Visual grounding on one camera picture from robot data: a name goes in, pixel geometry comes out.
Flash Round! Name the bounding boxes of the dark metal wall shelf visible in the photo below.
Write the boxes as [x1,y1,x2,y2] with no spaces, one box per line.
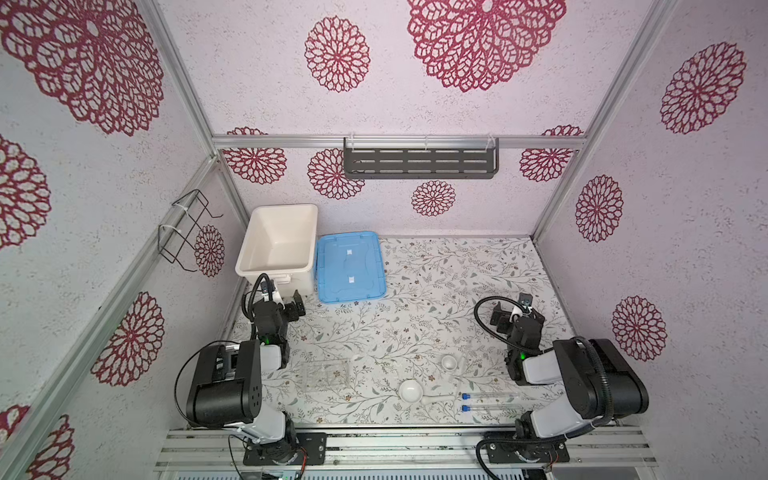
[342,138,499,180]

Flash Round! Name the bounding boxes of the blue plastic lid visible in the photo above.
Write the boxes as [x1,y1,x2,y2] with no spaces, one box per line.
[315,231,387,304]

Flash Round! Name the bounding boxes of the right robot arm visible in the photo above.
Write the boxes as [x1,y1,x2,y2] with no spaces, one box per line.
[472,295,650,469]

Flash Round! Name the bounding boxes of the white plastic bin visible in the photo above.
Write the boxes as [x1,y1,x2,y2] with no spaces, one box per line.
[235,204,319,298]

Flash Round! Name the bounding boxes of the clear test tube rack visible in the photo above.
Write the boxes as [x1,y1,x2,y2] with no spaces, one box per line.
[299,359,351,391]

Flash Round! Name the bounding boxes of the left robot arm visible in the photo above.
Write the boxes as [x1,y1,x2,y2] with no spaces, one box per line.
[176,290,327,478]

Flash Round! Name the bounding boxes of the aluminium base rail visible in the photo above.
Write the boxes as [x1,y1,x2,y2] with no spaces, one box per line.
[152,426,658,479]

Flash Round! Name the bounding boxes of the black wire wall rack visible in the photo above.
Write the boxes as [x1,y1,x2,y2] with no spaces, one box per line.
[156,189,226,278]

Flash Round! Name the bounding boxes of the blue-capped test tube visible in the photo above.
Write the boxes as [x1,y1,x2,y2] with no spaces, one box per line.
[459,392,515,400]
[460,403,519,412]

